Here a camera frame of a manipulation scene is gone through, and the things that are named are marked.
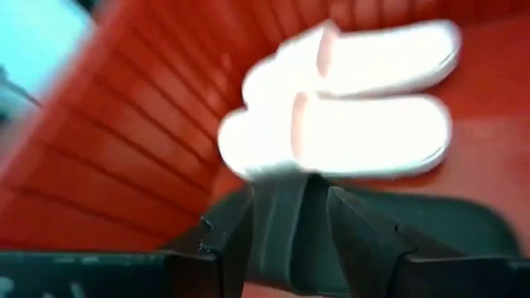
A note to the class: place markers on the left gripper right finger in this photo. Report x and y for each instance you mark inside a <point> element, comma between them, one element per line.
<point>455,281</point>

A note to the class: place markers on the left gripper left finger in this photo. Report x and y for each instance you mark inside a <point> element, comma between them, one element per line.
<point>103,277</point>

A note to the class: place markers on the black slide sandal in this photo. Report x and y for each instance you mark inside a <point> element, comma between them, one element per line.
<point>285,232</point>

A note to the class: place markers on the red plastic bin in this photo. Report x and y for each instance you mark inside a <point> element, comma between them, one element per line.
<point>145,124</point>

